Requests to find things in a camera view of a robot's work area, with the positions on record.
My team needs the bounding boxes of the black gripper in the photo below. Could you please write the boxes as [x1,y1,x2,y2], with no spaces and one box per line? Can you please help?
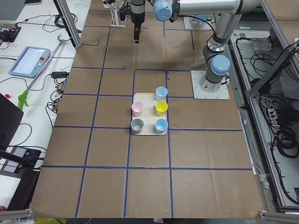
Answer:
[130,12,145,43]

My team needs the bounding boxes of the pale green plastic cup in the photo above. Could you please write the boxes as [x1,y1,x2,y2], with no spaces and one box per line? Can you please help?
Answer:
[103,0,115,8]

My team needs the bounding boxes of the light blue plastic cup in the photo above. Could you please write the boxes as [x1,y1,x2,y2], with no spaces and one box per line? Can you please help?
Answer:
[155,119,168,134]
[156,86,168,101]

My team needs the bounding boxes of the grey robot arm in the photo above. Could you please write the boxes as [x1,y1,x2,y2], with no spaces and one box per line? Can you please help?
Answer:
[189,14,212,27]
[150,0,260,93]

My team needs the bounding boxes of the pink plastic cup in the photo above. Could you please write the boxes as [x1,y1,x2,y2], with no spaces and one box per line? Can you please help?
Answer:
[131,101,144,117]

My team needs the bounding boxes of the yellow plastic cup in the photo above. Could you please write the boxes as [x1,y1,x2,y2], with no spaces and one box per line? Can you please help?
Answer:
[155,101,168,117]

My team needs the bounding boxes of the grey plastic cup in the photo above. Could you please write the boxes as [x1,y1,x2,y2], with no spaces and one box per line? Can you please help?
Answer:
[130,119,144,134]

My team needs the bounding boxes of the cream rabbit print tray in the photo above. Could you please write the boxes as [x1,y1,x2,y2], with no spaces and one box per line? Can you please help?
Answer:
[132,93,167,135]

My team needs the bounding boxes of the blue teach pendant tablet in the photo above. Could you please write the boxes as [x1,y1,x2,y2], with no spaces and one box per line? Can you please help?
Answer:
[9,46,50,78]

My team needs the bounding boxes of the white wire cup rack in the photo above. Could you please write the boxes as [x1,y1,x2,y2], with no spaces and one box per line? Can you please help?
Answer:
[109,0,127,28]

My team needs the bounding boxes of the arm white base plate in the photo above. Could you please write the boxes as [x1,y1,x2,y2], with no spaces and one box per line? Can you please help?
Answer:
[191,70,230,100]
[184,14,216,31]

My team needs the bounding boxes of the green handled reach grabber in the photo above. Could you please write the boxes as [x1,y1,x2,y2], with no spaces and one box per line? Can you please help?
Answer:
[18,35,70,111]

